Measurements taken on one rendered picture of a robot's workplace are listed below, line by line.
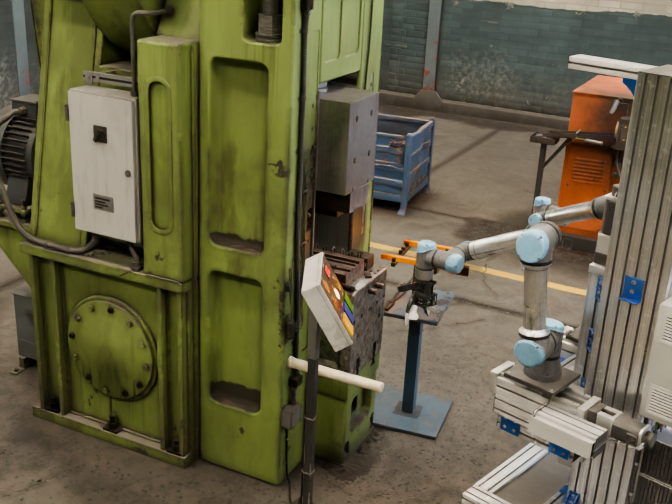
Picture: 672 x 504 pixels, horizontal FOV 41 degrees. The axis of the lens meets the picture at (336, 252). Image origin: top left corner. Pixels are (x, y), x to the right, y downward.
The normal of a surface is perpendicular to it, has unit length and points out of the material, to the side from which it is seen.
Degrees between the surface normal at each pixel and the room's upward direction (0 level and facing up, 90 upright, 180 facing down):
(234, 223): 89
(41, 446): 0
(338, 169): 90
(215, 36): 89
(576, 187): 90
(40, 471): 0
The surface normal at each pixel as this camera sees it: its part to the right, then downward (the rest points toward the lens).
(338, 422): -0.43, 0.30
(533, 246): -0.57, 0.14
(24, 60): 0.89, 0.21
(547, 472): 0.05, -0.93
